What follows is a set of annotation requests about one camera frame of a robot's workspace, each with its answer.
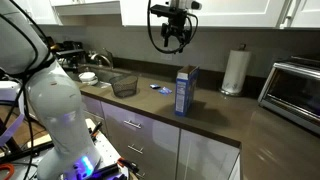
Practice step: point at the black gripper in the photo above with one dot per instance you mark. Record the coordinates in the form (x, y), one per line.
(176, 26)

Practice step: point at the dark blue packet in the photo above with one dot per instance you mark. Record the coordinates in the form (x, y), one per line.
(155, 86)

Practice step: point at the blue open cardboard box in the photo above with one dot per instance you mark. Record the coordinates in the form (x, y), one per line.
(185, 91)

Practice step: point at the white upper cabinets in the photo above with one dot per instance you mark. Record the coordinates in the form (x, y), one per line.
(206, 12)

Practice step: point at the light blue packet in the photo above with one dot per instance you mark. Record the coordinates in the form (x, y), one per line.
(165, 90)

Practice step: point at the white paper towel roll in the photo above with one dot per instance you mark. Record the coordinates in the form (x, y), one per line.
(236, 71)

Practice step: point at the chrome sink faucet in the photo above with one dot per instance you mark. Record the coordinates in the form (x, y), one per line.
(101, 58)

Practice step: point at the dark coffee machine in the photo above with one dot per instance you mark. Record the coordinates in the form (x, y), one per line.
(68, 53)

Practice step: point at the grey base cabinet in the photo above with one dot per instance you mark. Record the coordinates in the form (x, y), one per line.
(156, 146)

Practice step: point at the black screwdriver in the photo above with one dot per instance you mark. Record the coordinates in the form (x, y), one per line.
(96, 128)

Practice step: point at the silver toaster oven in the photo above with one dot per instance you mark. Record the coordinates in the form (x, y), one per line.
(293, 93)

